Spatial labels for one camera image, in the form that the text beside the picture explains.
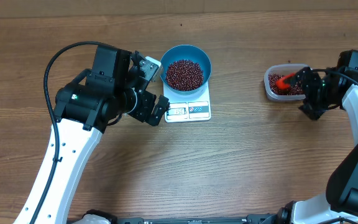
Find clear plastic bean container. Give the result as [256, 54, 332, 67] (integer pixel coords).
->
[264, 63, 308, 101]

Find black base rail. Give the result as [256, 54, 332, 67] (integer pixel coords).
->
[70, 208, 358, 224]

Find white digital kitchen scale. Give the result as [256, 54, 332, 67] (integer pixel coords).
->
[163, 83, 212, 123]

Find teal blue bowl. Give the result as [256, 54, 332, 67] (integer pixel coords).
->
[160, 45, 212, 94]

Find red beans in bowl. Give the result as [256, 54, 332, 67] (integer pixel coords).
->
[165, 60, 204, 91]

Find red measuring scoop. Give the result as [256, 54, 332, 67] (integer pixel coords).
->
[275, 73, 296, 90]

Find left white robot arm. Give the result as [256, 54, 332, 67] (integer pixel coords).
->
[16, 42, 169, 223]

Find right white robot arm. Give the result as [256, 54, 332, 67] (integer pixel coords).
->
[142, 50, 354, 218]

